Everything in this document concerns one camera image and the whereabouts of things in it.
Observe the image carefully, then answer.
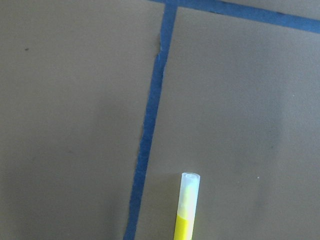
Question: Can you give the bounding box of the yellow highlighter pen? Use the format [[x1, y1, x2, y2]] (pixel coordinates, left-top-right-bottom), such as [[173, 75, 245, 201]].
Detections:
[[173, 172, 201, 240]]

